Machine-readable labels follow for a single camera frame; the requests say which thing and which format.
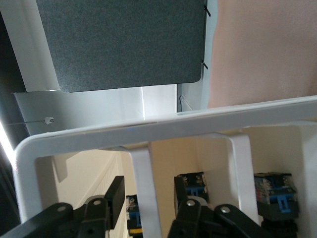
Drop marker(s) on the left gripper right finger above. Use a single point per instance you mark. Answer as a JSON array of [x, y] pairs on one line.
[[198, 223]]

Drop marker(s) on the black blue contact switch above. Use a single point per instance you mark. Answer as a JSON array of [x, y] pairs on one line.
[[275, 196]]

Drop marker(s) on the dark grey felt panel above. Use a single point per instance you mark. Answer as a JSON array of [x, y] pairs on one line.
[[123, 44]]

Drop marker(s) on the black zip tie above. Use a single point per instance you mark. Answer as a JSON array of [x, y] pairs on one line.
[[204, 65], [206, 11]]

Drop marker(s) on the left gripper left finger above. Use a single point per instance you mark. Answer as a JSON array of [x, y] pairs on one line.
[[74, 223]]

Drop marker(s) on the orange push button switch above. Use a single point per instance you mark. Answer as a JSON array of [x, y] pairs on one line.
[[133, 214]]

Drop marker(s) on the small white knob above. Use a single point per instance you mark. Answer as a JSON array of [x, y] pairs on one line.
[[49, 120]]

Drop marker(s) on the white drawer cabinet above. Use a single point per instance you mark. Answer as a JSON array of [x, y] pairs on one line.
[[148, 134]]

